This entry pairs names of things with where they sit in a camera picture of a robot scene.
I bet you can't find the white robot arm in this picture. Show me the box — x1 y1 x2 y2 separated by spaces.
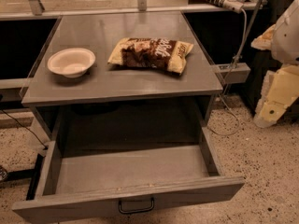
251 0 299 128

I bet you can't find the grey cabinet counter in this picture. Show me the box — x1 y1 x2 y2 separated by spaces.
22 11 221 144

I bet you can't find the grey side bracket box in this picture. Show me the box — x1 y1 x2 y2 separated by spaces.
212 63 250 86

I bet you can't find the metal railing frame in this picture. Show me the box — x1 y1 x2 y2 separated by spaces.
0 0 269 21

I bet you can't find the brown yellow chip bag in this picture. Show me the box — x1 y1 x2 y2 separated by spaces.
107 37 193 75

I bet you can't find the white power cable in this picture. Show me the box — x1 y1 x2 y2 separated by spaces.
206 7 249 137

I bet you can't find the black drawer handle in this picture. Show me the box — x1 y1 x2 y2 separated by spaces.
119 198 155 215

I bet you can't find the grey top drawer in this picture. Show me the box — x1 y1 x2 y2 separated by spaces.
13 126 244 224

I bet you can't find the black floor cable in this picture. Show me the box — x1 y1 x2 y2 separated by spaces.
0 108 49 149

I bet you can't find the white paper bowl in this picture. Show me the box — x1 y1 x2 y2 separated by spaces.
47 48 95 78

